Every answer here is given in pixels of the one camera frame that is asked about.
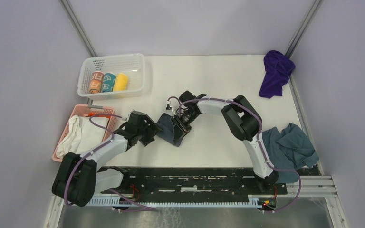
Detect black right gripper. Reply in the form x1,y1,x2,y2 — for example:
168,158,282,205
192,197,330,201
170,110,199,143

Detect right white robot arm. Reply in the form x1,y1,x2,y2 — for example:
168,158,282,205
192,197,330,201
171,91,279,194

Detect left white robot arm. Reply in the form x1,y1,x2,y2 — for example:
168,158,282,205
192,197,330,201
51,111,161,207

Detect white cloth in basket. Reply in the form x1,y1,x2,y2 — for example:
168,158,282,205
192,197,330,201
55,115,109,159

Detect corner metal rail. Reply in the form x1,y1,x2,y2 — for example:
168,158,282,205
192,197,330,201
285,0,324,58
59,0,97,57

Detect pink plastic basket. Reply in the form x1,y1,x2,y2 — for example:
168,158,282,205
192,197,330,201
52,104,117,162

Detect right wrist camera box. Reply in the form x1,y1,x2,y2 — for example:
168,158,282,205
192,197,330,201
165,101,175,115

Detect orange item in basket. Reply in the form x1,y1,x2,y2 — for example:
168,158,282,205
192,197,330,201
83,113,111,119

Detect teal blue towel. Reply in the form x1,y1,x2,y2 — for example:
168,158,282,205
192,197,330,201
262,123,319,170

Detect orange patterned rolled towel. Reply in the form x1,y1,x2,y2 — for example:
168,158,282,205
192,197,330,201
88,71,104,94

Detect purple towel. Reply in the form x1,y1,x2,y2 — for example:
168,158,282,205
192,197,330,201
259,50,296,99

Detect teal patterned rolled towel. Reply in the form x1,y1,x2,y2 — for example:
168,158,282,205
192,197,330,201
101,73,116,93

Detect yellow rolled towel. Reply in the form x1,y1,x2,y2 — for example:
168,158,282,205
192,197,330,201
112,73,128,92

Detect left corner metal rail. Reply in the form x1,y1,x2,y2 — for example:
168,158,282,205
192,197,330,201
59,0,97,57

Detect white plastic basket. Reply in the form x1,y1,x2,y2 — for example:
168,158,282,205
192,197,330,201
77,53,146,101

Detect dark grey towel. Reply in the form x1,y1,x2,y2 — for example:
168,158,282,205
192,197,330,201
156,113,182,147

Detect aluminium frame rails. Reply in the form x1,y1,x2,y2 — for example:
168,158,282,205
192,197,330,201
43,176,349,228

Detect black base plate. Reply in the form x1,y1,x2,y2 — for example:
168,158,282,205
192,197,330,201
100,167,288,204

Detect right corner metal rail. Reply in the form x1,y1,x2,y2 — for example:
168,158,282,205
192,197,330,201
285,0,324,58

